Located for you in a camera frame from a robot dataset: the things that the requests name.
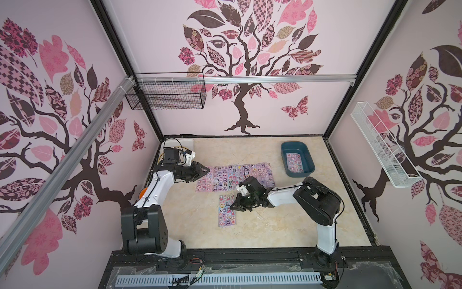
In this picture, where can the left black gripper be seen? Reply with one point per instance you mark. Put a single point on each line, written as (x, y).
(195, 174)

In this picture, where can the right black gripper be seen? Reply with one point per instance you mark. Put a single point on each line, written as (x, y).
(247, 198)

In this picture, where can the pink sticker sheet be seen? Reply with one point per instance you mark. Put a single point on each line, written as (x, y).
(205, 184)

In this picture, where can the character sticker sheet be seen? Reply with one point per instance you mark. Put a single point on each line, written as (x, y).
(235, 175)
(220, 178)
(265, 175)

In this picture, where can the teal plastic storage box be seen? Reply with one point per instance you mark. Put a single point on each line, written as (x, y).
(302, 149)

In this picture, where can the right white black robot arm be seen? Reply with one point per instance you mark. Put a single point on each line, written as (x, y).
(321, 204)

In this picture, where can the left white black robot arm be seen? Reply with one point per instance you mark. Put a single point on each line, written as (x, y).
(144, 228)

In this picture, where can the orange cup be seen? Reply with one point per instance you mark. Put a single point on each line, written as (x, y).
(142, 193)

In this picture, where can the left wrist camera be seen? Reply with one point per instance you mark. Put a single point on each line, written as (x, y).
(189, 157)

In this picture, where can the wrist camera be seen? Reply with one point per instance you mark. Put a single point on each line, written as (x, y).
(189, 157)
(242, 189)

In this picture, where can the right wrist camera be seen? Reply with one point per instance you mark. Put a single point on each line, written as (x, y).
(242, 189)

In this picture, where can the black wire basket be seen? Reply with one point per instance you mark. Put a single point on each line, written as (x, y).
(168, 91)

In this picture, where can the aluminium rail back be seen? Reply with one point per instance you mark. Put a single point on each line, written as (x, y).
(253, 79)

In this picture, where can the aluminium rail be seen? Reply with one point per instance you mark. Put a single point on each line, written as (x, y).
(22, 227)
(253, 79)

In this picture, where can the white slotted cable duct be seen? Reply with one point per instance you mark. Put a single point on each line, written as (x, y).
(217, 279)

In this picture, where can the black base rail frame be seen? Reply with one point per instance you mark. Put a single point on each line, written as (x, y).
(371, 267)

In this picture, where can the white wire shelf basket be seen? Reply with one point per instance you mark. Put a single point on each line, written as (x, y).
(375, 125)

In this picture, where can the aluminium rail left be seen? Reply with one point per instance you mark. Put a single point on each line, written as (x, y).
(22, 227)

